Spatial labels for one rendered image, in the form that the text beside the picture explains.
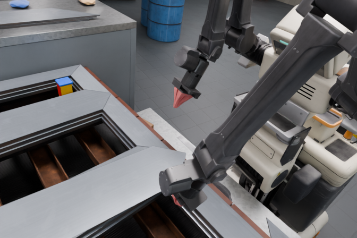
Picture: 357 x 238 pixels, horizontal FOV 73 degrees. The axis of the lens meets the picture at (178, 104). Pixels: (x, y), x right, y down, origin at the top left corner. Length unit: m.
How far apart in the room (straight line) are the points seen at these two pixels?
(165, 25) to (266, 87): 3.75
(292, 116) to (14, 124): 1.00
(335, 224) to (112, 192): 1.72
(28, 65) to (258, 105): 1.18
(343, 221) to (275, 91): 1.89
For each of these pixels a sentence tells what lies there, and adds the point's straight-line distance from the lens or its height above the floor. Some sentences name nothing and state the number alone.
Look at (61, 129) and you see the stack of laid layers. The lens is 1.06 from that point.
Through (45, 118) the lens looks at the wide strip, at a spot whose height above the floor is 0.86.
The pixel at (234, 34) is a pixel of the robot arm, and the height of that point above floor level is 1.25.
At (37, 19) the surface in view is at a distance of 1.48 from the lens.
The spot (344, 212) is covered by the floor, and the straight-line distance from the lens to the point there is 2.32.
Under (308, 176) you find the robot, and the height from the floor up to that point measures 0.75.
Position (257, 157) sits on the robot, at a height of 0.80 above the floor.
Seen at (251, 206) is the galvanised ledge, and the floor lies 0.68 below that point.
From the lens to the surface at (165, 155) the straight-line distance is 0.89.
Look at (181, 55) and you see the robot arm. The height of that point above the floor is 1.20.
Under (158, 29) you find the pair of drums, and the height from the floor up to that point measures 0.20.
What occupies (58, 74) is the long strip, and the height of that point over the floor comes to 0.86.
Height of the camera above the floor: 1.52
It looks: 35 degrees down
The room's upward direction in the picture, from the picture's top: 9 degrees clockwise
